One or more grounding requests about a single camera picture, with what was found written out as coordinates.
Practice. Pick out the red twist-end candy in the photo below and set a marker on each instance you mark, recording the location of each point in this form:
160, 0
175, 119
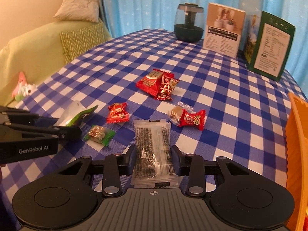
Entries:
193, 119

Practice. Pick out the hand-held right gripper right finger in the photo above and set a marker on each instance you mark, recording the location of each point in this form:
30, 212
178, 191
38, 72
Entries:
175, 160

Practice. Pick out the light green sofa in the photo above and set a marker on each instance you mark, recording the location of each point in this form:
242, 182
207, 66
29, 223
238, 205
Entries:
36, 48

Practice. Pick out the blue checked tablecloth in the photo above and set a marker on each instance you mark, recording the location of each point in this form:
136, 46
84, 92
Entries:
216, 89

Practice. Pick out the dark green glass humidifier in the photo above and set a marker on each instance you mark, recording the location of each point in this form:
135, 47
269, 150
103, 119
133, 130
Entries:
189, 28

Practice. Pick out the pink starfish toy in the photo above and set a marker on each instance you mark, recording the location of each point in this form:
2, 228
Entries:
19, 84

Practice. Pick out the green zigzag pillow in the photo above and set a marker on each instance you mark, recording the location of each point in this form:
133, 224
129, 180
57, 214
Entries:
81, 41

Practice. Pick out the blue star curtain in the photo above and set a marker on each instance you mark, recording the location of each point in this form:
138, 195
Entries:
144, 4

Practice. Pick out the green candy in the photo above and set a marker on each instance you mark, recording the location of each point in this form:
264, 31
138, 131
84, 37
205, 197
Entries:
97, 134

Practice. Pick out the small white toy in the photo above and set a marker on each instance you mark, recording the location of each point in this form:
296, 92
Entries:
28, 89

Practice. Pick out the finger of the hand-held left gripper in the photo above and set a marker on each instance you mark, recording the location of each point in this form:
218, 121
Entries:
49, 120
69, 132

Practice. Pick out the large red gold snack packet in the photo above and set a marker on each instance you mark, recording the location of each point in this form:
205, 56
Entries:
149, 83

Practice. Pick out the white product box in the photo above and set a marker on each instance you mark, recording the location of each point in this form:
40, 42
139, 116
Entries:
223, 31

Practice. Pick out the small red candy packet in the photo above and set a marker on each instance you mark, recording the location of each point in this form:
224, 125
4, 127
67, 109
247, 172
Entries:
117, 113

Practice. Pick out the red patterned snack packet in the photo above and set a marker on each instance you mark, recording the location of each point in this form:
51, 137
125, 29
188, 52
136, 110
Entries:
168, 89

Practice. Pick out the green and clear snack packet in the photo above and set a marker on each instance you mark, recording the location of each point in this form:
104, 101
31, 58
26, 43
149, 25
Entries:
77, 114

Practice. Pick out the green carton box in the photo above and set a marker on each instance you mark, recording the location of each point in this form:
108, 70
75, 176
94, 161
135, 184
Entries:
270, 48

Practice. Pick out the orange plastic container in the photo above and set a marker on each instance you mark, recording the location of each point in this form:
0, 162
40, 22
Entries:
297, 161

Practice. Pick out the clear seaweed snack packet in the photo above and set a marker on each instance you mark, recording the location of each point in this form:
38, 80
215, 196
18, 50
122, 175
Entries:
154, 146

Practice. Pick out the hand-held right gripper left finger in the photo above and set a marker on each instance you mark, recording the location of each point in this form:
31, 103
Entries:
131, 160

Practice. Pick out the clear brown candy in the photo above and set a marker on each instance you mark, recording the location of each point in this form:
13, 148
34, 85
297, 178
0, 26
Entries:
175, 114

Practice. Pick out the white pillow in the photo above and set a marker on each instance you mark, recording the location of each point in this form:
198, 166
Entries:
77, 7

